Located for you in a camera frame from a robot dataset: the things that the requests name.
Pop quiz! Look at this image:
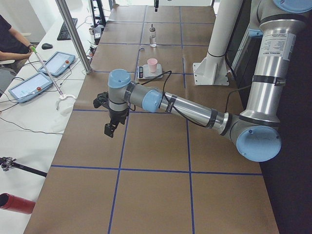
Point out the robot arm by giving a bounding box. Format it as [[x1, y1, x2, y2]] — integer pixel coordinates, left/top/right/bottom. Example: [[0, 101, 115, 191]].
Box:
[[99, 0, 312, 162]]

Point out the blue teach pendant far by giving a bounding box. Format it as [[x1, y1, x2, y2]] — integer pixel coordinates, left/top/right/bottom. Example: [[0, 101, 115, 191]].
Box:
[[44, 51, 76, 77]]

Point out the black computer mouse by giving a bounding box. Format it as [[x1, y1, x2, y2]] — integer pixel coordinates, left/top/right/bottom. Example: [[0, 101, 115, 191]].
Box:
[[41, 43, 53, 50]]

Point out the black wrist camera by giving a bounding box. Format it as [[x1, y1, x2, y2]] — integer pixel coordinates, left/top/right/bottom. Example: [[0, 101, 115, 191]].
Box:
[[93, 92, 109, 109]]

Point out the black tripod leg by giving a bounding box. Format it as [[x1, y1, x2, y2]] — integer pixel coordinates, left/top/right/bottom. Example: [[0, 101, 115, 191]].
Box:
[[0, 157, 47, 177]]

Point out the glass sauce bottle steel cap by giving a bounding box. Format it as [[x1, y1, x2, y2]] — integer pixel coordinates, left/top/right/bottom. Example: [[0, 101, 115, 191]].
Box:
[[149, 24, 157, 47]]

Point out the blue teach pendant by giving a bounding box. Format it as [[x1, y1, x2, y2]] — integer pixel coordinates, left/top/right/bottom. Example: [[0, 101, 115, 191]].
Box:
[[44, 51, 76, 77], [9, 72, 53, 103]]

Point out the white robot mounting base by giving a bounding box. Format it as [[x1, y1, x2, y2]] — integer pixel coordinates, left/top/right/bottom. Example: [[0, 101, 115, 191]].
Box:
[[193, 0, 243, 86]]

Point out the brown paper table cover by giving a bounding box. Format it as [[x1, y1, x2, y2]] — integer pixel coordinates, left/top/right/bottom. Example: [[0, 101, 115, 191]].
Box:
[[25, 6, 278, 234]]

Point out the aluminium frame post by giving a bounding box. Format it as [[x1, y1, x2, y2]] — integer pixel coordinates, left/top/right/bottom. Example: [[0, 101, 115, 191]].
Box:
[[56, 0, 92, 74]]

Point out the pink plastic cup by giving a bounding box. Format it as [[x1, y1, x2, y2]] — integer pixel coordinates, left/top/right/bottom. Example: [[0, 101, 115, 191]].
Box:
[[147, 58, 158, 73]]

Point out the red cylinder bottle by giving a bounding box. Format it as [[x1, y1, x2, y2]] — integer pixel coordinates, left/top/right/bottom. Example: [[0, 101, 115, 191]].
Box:
[[0, 193, 36, 215]]

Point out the black keyboard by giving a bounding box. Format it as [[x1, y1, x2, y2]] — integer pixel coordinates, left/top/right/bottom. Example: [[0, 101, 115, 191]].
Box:
[[57, 22, 71, 41]]

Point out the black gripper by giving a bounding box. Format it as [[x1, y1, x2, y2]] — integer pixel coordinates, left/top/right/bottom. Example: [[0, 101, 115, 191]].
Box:
[[104, 109, 129, 138]]

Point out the black camera cable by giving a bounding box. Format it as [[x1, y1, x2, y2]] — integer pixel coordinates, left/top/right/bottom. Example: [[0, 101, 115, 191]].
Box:
[[156, 70, 252, 127]]

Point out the white cloth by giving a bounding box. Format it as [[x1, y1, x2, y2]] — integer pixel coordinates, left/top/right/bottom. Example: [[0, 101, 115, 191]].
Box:
[[51, 98, 75, 133]]

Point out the green handled reacher grabber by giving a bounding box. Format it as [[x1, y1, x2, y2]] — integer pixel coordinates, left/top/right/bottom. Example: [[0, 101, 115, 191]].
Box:
[[30, 46, 77, 111]]

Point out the person in black shirt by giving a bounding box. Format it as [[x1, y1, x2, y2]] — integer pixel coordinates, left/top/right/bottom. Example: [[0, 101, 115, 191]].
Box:
[[0, 16, 34, 60]]

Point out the silver digital kitchen scale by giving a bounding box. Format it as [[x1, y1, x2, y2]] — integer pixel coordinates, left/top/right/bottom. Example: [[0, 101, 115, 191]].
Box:
[[136, 64, 163, 80]]

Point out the blue teach pendant near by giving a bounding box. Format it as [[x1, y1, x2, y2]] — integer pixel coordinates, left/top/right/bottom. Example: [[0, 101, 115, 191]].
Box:
[[9, 72, 53, 103]]

